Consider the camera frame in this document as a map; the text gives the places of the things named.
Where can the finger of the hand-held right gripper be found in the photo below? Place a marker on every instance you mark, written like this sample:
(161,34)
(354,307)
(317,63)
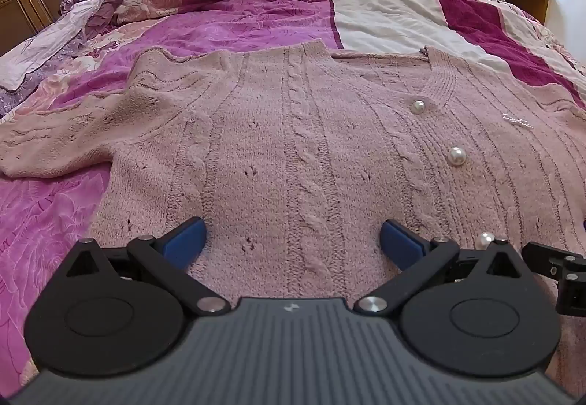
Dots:
(542,255)

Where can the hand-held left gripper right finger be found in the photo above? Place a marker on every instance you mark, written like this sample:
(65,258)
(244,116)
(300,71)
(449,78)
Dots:
(399,241)

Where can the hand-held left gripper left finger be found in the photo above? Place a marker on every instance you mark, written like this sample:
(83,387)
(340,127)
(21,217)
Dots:
(185,241)

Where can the lilac floral bed sheet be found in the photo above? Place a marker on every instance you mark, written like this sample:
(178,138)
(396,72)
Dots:
(68,34)

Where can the magenta floral quilt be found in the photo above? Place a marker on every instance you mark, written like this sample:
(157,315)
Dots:
(256,20)

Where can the pink knit cardigan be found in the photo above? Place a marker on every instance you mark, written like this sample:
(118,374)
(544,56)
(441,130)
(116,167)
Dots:
(293,158)

